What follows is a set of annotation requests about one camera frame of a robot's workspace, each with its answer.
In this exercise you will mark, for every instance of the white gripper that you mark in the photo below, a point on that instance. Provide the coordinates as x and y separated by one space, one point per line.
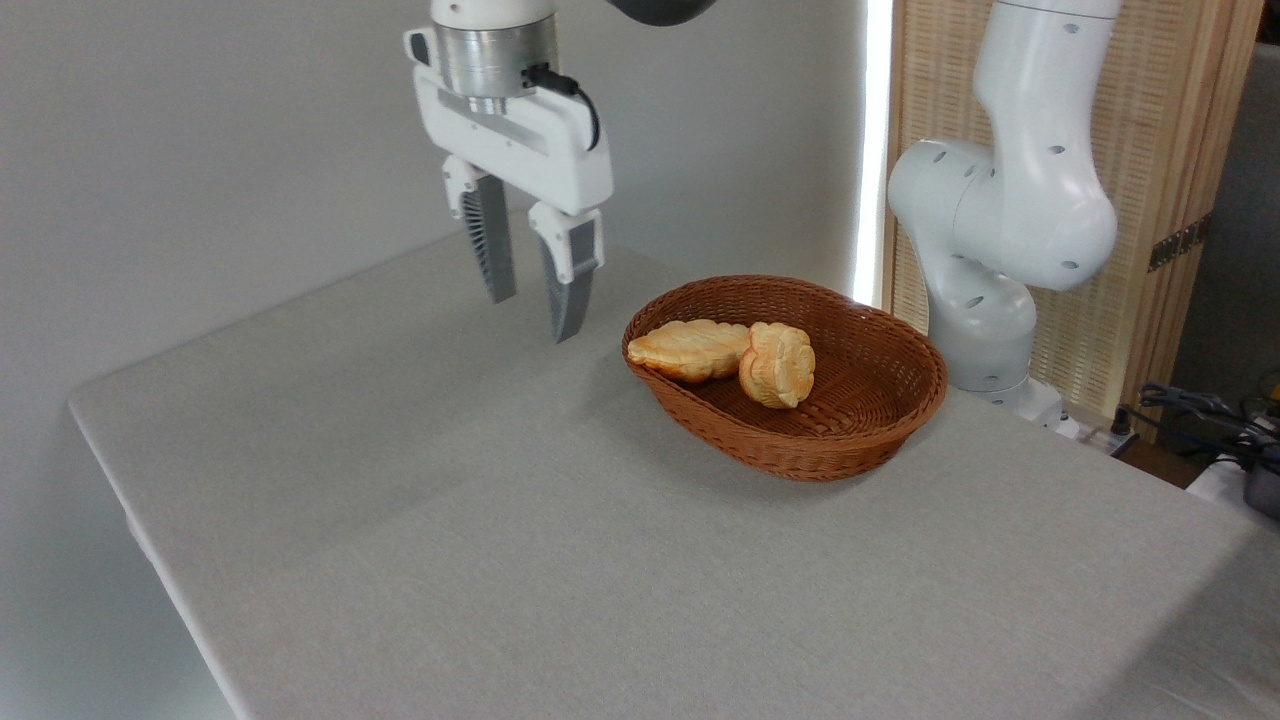
540 160

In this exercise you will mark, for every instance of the long leaf-shaped bread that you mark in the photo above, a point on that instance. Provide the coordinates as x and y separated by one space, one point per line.
690 348

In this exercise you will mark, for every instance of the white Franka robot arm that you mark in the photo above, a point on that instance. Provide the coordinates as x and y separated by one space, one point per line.
1020 200

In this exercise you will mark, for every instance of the round flower-shaped bread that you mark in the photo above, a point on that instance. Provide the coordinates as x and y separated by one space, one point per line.
778 365

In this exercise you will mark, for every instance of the brown wicker basket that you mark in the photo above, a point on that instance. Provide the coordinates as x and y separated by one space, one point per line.
860 420

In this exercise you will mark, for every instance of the grey tablecloth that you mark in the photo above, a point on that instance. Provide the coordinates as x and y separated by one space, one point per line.
800 600

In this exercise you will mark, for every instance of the metal screen hinge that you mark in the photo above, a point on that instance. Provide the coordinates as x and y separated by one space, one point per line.
1180 243

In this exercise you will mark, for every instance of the wooden bamboo folding screen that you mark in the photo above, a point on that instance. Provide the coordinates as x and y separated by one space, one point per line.
1170 100

